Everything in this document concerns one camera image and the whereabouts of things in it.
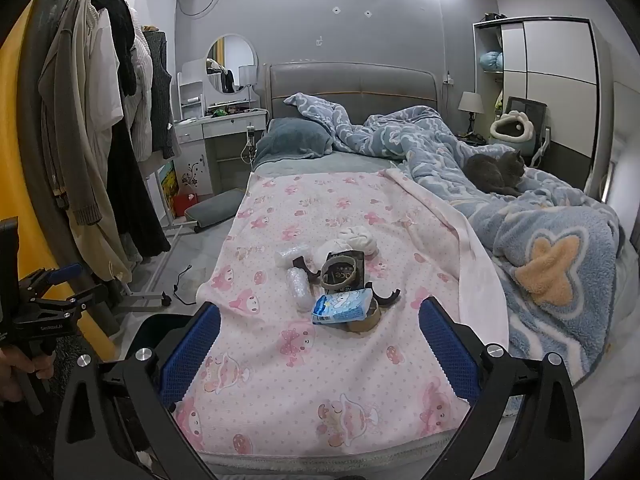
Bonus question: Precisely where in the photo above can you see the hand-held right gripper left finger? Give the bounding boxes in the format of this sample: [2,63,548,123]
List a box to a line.
[54,302,223,480]

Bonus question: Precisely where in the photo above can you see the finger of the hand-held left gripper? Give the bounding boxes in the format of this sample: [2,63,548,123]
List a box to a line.
[20,262,82,301]
[27,284,108,322]

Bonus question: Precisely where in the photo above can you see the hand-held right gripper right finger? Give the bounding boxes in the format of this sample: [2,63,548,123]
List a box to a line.
[417,296,586,480]

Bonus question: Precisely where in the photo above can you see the brown tape roll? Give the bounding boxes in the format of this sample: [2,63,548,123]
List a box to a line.
[345,304,382,334]

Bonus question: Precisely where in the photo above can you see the blue tissue packet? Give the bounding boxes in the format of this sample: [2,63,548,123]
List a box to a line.
[311,287,376,325]

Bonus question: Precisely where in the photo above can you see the clear bubble wrap piece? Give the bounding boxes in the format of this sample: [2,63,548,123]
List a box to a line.
[286,266,314,311]
[274,244,311,268]

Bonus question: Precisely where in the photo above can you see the white towel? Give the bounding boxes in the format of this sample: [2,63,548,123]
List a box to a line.
[337,225,378,257]
[310,247,331,281]

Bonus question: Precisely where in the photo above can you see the person's left hand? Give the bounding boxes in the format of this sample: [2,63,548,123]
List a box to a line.
[0,347,55,403]

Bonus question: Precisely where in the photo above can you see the white clothes rack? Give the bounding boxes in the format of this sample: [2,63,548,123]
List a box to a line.
[107,0,198,308]

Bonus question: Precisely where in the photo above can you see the cream long coat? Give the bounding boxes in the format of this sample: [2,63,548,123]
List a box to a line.
[65,0,133,283]

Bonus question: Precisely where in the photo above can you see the black hanging garment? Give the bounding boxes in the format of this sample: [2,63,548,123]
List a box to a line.
[89,0,172,259]

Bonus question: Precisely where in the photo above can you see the pink printed blanket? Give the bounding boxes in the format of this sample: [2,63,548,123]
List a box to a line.
[172,167,511,461]

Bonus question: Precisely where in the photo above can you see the colourful picture board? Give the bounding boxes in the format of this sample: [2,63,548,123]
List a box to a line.
[159,165,180,211]

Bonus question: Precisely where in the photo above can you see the red bag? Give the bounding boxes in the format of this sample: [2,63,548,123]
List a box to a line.
[172,192,201,218]

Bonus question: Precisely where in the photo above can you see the grey padded stool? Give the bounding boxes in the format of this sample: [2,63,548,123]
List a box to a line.
[184,189,246,234]

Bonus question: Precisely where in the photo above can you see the olive hanging coat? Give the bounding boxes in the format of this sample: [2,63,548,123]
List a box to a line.
[39,0,103,223]

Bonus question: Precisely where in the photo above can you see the blue patterned duvet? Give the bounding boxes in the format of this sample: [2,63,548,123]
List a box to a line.
[284,92,640,392]

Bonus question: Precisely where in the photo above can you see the white ribbed sweater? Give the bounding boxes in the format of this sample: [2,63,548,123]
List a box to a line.
[122,7,157,163]

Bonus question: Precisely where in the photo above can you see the grey cat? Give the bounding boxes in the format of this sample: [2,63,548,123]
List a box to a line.
[462,150,527,197]

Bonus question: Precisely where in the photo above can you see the grey knit vest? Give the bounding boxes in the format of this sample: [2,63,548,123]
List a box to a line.
[142,30,183,161]

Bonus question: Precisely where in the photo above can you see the white hanging shirt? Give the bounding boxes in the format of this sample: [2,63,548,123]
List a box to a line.
[91,7,123,136]

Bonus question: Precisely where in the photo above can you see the white dressing table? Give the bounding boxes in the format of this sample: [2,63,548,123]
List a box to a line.
[174,57,271,196]

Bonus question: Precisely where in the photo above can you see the grey bed sheet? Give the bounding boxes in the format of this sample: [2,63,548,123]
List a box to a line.
[251,151,407,179]

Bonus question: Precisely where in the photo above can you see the pile of cosmetics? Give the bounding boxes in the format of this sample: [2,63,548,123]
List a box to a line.
[206,104,257,117]

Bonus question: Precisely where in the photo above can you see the shell-shaped cat bed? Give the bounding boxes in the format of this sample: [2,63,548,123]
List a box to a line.
[489,110,537,145]

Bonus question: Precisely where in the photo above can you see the blue-grey pillow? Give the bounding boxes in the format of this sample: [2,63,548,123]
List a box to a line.
[255,117,335,166]

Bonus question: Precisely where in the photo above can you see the bedside table lamp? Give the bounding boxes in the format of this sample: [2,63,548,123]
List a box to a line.
[457,91,485,136]

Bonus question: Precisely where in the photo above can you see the black office chair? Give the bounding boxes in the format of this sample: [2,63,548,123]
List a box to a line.
[502,96,551,168]

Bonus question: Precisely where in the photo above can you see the white shade dresser lamp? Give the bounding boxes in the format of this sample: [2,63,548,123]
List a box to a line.
[237,65,257,111]

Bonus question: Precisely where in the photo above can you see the grey bed headboard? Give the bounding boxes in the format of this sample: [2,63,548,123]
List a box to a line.
[263,62,441,122]

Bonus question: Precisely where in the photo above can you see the white wardrobe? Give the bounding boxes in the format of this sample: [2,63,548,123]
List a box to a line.
[472,17,601,196]

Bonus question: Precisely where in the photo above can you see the black floor cable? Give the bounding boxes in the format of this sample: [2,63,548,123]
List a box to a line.
[172,265,198,306]

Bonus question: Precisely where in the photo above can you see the white charger cable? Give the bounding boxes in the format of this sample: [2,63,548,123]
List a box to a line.
[240,125,257,164]

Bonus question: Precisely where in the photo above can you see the round wall mirror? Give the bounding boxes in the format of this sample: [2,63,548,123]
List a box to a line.
[206,34,258,95]

